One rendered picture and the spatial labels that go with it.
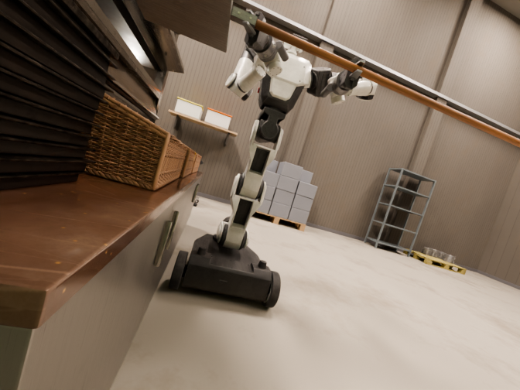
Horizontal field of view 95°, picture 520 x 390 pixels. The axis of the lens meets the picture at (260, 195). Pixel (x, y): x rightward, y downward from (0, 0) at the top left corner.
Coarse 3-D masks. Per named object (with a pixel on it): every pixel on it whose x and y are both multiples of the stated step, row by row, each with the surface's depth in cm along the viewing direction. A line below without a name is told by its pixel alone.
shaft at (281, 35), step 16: (272, 32) 85; (304, 48) 88; (320, 48) 89; (336, 64) 92; (352, 64) 92; (384, 80) 95; (416, 96) 99; (448, 112) 103; (480, 128) 108; (496, 128) 108; (512, 144) 113
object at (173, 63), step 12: (132, 0) 122; (132, 12) 133; (144, 24) 143; (156, 24) 142; (144, 36) 158; (156, 36) 156; (168, 36) 155; (156, 48) 173; (168, 48) 171; (156, 60) 194; (168, 60) 192; (180, 60) 194; (180, 72) 215
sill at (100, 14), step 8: (88, 0) 92; (96, 8) 98; (104, 16) 105; (104, 24) 107; (112, 32) 114; (120, 40) 123; (128, 48) 134; (136, 64) 150; (144, 72) 166; (152, 80) 187
